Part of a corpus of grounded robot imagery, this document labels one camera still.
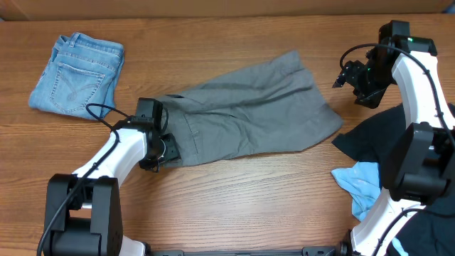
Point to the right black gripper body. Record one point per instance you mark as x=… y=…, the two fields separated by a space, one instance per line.
x=369 y=84

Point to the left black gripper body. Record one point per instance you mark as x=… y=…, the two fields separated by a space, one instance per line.
x=168 y=148

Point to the grey cotton shorts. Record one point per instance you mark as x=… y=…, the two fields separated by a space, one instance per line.
x=267 y=108

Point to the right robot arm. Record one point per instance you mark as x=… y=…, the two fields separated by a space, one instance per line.
x=420 y=167

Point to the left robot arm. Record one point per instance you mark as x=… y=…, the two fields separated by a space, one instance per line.
x=83 y=213

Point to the light blue garment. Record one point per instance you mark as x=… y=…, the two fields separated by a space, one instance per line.
x=362 y=188

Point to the folded blue denim jeans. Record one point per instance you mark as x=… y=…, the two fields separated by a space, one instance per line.
x=80 y=77

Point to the black garment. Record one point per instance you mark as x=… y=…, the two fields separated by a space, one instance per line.
x=371 y=141

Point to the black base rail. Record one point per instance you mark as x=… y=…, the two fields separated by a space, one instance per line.
x=241 y=252

